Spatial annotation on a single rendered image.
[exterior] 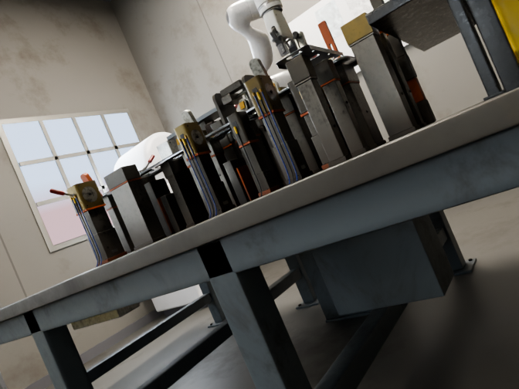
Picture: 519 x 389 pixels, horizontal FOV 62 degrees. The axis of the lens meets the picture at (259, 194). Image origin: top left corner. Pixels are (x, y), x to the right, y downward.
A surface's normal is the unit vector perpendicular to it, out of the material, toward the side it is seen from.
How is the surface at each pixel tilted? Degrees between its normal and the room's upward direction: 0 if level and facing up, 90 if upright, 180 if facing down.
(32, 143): 90
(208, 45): 90
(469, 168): 90
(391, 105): 90
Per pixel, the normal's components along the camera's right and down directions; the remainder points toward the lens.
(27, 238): 0.74, -0.33
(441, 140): -0.54, 0.23
